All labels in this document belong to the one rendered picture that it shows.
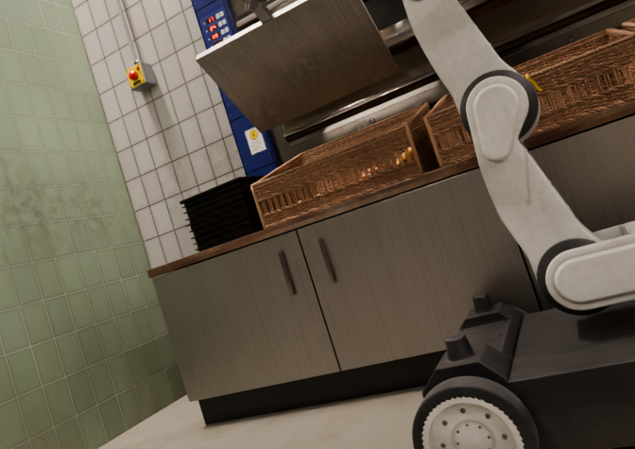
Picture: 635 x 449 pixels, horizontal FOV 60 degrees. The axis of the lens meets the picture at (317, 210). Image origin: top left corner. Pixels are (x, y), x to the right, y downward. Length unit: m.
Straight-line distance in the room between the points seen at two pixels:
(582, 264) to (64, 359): 1.87
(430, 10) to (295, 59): 0.73
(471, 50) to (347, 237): 0.70
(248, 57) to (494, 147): 0.97
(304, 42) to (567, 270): 1.06
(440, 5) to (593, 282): 0.59
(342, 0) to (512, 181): 0.82
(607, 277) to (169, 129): 2.01
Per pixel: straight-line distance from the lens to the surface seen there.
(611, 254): 1.08
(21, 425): 2.24
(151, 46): 2.73
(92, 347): 2.44
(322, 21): 1.72
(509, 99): 1.08
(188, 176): 2.56
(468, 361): 1.02
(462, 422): 1.00
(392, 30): 2.18
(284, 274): 1.69
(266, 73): 1.84
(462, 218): 1.51
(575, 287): 1.09
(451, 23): 1.16
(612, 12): 2.08
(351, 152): 1.65
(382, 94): 2.10
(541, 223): 1.12
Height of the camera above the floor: 0.49
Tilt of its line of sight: 3 degrees up
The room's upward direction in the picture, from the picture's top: 18 degrees counter-clockwise
